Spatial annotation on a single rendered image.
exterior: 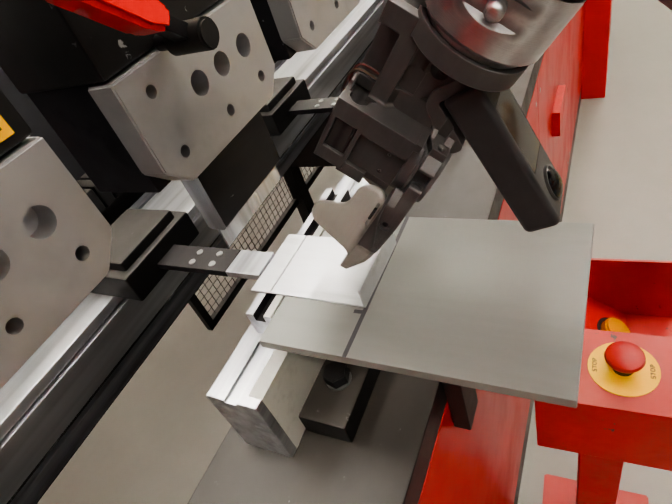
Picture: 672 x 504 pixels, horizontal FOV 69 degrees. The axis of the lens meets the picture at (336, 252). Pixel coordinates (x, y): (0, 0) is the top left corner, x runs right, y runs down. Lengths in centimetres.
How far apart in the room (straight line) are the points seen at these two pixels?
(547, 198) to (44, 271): 29
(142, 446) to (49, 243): 163
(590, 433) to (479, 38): 51
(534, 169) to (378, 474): 31
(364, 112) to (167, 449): 160
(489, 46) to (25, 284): 26
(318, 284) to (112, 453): 154
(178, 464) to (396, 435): 131
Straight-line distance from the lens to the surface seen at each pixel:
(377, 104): 33
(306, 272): 50
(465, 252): 47
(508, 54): 28
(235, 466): 56
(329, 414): 51
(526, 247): 47
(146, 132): 32
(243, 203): 44
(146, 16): 29
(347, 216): 38
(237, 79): 39
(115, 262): 61
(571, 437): 70
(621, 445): 70
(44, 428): 64
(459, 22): 28
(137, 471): 185
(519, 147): 33
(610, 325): 75
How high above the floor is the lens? 132
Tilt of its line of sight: 39 degrees down
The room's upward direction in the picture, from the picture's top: 22 degrees counter-clockwise
